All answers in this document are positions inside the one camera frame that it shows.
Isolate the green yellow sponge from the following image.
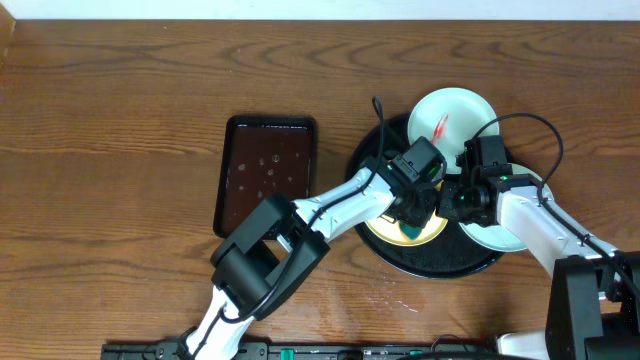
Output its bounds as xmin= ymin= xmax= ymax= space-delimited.
xmin=399 ymin=222 xmax=422 ymax=241

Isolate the yellow plate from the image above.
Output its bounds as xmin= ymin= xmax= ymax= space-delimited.
xmin=363 ymin=182 xmax=450 ymax=248

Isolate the light blue plate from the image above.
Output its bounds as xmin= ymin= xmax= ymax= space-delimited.
xmin=407 ymin=87 xmax=497 ymax=175
xmin=460 ymin=163 xmax=553 ymax=253

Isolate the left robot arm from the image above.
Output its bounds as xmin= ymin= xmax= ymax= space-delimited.
xmin=179 ymin=150 xmax=447 ymax=359

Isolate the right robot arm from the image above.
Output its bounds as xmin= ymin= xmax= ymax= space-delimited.
xmin=437 ymin=136 xmax=639 ymax=359

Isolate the black round tray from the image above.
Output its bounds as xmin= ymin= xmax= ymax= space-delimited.
xmin=345 ymin=113 xmax=504 ymax=279

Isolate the black rectangular tray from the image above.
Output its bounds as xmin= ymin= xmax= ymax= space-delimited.
xmin=212 ymin=115 xmax=317 ymax=238

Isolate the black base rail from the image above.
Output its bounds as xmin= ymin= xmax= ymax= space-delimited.
xmin=100 ymin=341 xmax=494 ymax=360

